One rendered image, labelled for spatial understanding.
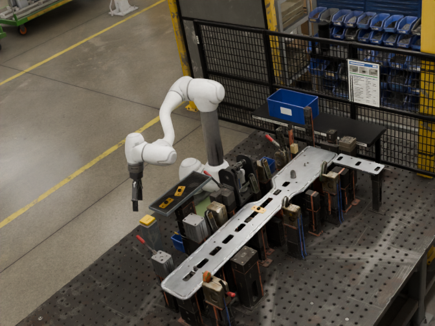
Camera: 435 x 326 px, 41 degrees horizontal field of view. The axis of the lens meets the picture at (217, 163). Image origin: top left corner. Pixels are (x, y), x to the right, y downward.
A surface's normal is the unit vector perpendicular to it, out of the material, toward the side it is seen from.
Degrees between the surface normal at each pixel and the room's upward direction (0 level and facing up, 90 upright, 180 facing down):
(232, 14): 93
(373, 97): 90
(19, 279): 0
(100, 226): 0
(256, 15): 91
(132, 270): 0
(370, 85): 90
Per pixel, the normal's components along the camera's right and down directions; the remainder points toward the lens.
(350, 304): -0.16, -0.82
